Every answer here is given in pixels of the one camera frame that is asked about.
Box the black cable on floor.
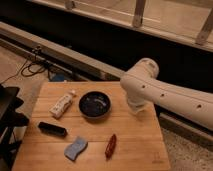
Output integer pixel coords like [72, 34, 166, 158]
[0, 58, 51, 85]

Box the black rectangular block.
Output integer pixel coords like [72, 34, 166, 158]
[38, 122, 67, 137]

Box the red pepper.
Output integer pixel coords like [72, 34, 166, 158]
[105, 134, 117, 159]

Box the black chair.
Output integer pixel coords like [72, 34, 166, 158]
[0, 84, 29, 169]

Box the dark blue ceramic bowl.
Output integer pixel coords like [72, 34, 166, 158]
[79, 91, 111, 119]

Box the white tube with cap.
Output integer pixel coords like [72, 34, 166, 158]
[50, 90, 76, 119]

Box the blue sponge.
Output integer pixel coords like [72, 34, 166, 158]
[64, 137, 88, 161]

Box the blue object behind board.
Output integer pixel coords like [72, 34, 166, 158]
[49, 74, 65, 82]

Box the metal floor rail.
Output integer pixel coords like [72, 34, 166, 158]
[0, 22, 213, 141]

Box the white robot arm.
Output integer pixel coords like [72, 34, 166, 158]
[120, 58, 213, 131]

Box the wooden cutting board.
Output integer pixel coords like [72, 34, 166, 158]
[12, 82, 170, 171]

